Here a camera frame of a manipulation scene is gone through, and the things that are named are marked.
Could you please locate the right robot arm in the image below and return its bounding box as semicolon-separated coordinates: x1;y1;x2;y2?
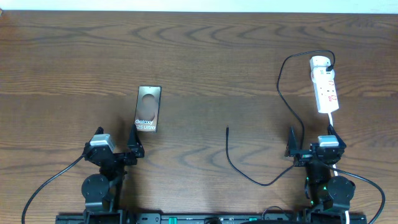
285;126;356;223

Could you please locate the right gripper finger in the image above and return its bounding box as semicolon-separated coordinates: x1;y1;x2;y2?
285;127;299;152
327;124;346;146

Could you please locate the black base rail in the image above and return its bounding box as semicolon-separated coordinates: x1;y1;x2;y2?
55;212;368;224

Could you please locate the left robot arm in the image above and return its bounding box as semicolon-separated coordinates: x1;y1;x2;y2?
81;124;145;224

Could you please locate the black USB charging cable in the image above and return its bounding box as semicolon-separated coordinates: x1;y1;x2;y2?
225;49;336;187

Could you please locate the white USB charger adapter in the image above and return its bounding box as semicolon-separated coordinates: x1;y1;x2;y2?
310;55;331;70

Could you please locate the white power strip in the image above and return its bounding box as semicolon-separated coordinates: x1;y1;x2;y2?
311;67;339;114

